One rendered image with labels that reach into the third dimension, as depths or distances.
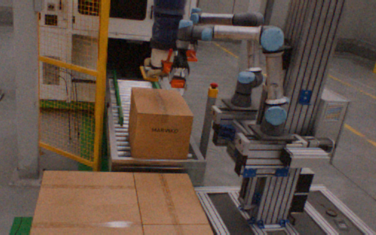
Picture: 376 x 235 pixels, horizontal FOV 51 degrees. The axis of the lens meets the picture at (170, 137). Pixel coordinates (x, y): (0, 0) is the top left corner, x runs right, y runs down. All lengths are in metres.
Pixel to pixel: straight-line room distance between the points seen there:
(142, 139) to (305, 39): 1.26
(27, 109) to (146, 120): 1.13
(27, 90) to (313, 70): 2.17
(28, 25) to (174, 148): 1.44
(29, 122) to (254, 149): 1.92
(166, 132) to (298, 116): 0.90
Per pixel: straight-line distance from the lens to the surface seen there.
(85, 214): 2.35
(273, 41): 2.19
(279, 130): 2.47
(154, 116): 2.75
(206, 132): 3.47
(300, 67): 2.62
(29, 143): 3.58
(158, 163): 2.86
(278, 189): 2.95
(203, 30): 2.28
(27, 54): 3.32
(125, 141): 3.29
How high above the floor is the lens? 1.90
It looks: 23 degrees down
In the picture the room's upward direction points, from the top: 8 degrees clockwise
